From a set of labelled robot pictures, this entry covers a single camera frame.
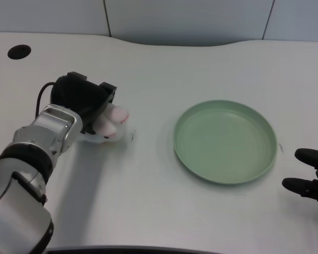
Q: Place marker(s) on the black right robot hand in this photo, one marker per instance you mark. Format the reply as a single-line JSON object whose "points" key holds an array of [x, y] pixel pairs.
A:
{"points": [[311, 182]]}

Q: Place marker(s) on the green round plate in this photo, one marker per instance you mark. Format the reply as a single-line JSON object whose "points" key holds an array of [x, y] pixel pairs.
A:
{"points": [[225, 141]]}

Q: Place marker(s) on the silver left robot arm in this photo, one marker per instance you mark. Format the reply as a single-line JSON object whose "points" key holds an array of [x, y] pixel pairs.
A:
{"points": [[29, 164]]}

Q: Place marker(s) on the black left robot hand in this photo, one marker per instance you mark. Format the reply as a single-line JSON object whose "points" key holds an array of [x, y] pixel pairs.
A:
{"points": [[79, 100]]}

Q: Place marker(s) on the white plush rabbit doll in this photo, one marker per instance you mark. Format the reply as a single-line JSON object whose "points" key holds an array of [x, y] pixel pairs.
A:
{"points": [[111, 119]]}

